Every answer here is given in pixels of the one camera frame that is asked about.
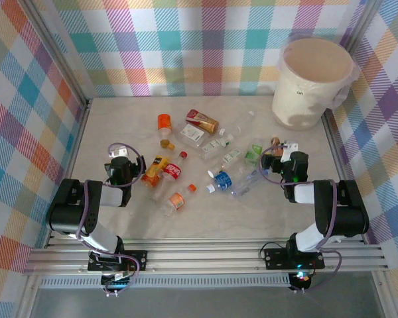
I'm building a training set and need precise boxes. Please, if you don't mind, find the yellow orange juice bottle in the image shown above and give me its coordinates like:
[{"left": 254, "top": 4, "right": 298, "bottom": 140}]
[{"left": 140, "top": 154, "right": 170, "bottom": 189}]

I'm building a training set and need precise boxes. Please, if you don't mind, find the red cap cola bottle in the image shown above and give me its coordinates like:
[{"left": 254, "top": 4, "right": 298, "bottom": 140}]
[{"left": 149, "top": 150, "right": 189, "bottom": 201}]

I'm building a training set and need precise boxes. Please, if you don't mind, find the clear bottle white cap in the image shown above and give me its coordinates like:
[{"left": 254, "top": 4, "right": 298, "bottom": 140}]
[{"left": 207, "top": 147, "right": 245, "bottom": 178}]

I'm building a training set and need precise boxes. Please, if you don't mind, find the orange cap clear bottle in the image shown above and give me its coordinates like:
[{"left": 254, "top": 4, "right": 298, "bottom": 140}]
[{"left": 161, "top": 183, "right": 198, "bottom": 219}]

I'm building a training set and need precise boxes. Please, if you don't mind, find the square clear rice bottle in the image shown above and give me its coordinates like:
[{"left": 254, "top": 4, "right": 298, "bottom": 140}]
[{"left": 175, "top": 123, "right": 208, "bottom": 152}]

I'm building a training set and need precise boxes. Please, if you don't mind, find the white round bin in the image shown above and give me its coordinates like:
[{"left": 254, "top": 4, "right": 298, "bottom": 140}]
[{"left": 271, "top": 34, "right": 358, "bottom": 132}]

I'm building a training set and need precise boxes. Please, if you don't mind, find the clear bottle bright green label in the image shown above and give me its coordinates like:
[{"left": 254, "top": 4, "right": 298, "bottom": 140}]
[{"left": 243, "top": 142, "right": 265, "bottom": 168}]

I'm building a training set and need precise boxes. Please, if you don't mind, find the brown cap small bottle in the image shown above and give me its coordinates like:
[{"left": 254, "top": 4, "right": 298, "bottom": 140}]
[{"left": 270, "top": 136, "right": 288, "bottom": 158}]

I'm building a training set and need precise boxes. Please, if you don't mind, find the large clear water bottle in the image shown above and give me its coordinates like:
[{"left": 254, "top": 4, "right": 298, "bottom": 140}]
[{"left": 230, "top": 165, "right": 269, "bottom": 199}]

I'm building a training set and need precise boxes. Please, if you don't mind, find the clear bottle blue label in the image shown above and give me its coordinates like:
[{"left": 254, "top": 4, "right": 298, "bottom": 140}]
[{"left": 204, "top": 167, "right": 245, "bottom": 195}]

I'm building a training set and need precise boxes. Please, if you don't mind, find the plain clear bottle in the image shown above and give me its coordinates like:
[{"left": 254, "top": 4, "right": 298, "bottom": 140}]
[{"left": 218, "top": 111, "right": 256, "bottom": 136}]

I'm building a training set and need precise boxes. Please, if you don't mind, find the small orange plastic bottle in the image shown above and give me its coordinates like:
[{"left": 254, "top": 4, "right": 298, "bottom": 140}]
[{"left": 157, "top": 113, "right": 173, "bottom": 136}]

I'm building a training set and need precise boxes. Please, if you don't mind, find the clear bottle small green label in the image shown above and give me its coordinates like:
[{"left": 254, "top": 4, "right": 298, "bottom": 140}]
[{"left": 200, "top": 132, "right": 235, "bottom": 160}]

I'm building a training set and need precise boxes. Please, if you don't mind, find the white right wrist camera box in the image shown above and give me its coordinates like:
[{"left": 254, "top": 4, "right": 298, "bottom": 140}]
[{"left": 280, "top": 141, "right": 300, "bottom": 163}]

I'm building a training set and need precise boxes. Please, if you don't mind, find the aluminium table side rail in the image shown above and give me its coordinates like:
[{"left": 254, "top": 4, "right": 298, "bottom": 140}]
[
  {"left": 320, "top": 109, "right": 369, "bottom": 244},
  {"left": 44, "top": 97, "right": 94, "bottom": 248}
]

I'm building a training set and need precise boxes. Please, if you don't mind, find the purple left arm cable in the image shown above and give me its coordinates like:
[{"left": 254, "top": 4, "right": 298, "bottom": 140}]
[{"left": 75, "top": 142, "right": 146, "bottom": 297}]

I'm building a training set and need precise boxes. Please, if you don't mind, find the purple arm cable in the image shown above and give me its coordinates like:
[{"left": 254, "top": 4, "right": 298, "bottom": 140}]
[
  {"left": 259, "top": 144, "right": 342, "bottom": 294},
  {"left": 75, "top": 142, "right": 146, "bottom": 297}
]

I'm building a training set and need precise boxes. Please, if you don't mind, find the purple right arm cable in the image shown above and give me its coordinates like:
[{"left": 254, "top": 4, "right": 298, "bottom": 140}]
[{"left": 259, "top": 144, "right": 342, "bottom": 294}]

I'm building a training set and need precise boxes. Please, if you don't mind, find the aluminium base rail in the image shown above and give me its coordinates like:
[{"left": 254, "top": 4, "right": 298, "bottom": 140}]
[{"left": 23, "top": 237, "right": 391, "bottom": 276}]

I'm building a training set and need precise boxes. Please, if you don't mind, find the grey slotted cable duct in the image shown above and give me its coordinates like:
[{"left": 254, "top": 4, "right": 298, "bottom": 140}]
[{"left": 38, "top": 276, "right": 295, "bottom": 290}]

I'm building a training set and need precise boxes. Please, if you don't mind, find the aluminium frame post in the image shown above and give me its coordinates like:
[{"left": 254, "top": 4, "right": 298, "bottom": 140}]
[
  {"left": 338, "top": 0, "right": 377, "bottom": 60},
  {"left": 19, "top": 0, "right": 94, "bottom": 107}
]

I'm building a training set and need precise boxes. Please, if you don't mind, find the aluminium frame leg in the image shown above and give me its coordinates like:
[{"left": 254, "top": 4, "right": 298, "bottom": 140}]
[
  {"left": 16, "top": 274, "right": 42, "bottom": 318},
  {"left": 371, "top": 271, "right": 391, "bottom": 318}
]

